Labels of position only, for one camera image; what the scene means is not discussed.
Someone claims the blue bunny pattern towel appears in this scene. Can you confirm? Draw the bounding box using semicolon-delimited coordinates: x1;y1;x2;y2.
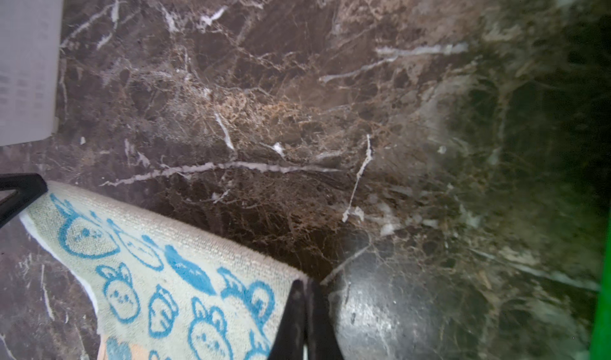
19;181;302;359

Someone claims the green plastic basket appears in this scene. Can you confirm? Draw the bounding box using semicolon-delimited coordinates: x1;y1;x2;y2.
590;224;611;360

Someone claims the white plastic basket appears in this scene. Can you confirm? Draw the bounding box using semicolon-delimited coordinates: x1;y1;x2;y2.
1;0;64;146

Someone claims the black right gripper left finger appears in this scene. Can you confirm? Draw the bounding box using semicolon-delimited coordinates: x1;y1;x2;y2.
267;280;306;360

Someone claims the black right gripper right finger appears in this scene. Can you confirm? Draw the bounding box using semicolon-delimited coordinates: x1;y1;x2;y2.
305;279;345;360

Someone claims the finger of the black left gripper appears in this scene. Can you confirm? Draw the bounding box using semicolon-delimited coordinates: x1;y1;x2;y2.
0;173;48;227

